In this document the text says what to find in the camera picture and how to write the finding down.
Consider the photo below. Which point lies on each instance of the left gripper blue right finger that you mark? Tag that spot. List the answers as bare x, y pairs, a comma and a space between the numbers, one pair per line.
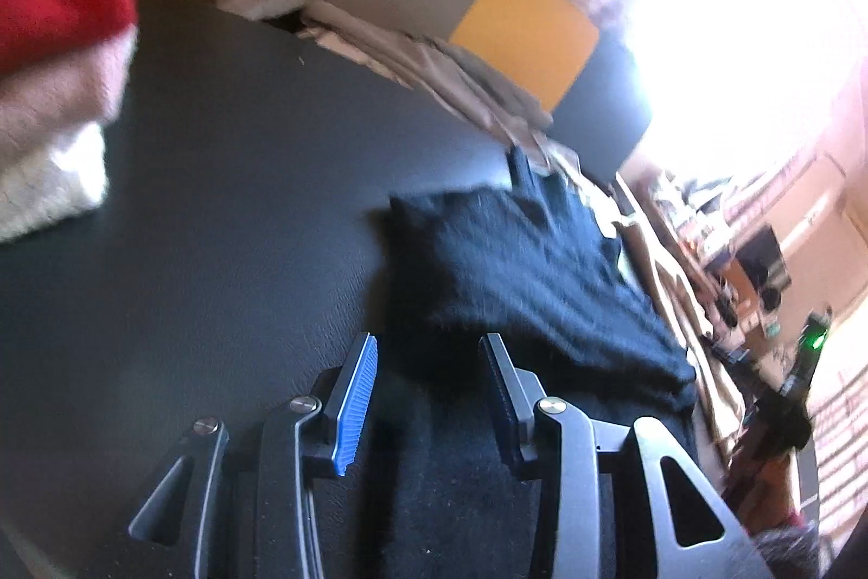
511, 395

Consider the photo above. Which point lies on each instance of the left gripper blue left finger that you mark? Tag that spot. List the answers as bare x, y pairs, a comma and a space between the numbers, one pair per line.
347, 406

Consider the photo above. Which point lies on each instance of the black knit sweater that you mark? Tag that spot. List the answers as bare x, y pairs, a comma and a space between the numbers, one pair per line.
528, 263

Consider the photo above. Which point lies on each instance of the cream knit sweater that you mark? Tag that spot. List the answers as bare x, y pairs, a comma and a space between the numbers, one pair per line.
667, 285

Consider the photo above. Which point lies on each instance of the wooden desk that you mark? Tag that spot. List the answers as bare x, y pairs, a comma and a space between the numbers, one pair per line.
705, 245

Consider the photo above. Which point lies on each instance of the black monitor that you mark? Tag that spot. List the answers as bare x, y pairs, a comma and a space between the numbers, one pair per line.
763, 262

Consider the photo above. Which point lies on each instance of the grey garment on sofa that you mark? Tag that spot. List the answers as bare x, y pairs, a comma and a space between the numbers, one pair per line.
462, 83

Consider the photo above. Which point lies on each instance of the pink white folded garments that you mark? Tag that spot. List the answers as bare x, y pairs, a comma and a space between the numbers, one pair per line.
54, 116

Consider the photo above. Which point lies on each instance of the grey yellow blue sofa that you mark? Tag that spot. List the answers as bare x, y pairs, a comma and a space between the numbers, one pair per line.
475, 16

